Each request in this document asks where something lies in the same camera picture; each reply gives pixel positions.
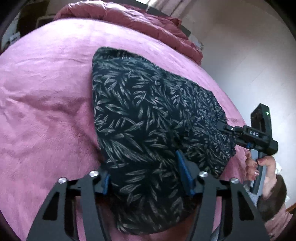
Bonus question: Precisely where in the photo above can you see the black leaf-print pants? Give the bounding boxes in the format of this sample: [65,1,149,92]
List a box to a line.
[92,47,236,235]

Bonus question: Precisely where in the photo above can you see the right hand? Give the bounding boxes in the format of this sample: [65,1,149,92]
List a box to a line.
[245,152,277,199]

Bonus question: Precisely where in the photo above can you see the pink bed sheet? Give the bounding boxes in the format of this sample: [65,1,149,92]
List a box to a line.
[1,18,245,240]

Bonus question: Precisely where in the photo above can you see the dark pink quilted duvet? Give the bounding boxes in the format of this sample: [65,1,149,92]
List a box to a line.
[54,1,203,65]

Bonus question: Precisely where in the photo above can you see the beige curtain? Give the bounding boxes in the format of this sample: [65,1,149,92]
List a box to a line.
[147,0,192,18]

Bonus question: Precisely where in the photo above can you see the white box on shelf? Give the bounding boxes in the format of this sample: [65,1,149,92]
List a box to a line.
[1,32,21,51]

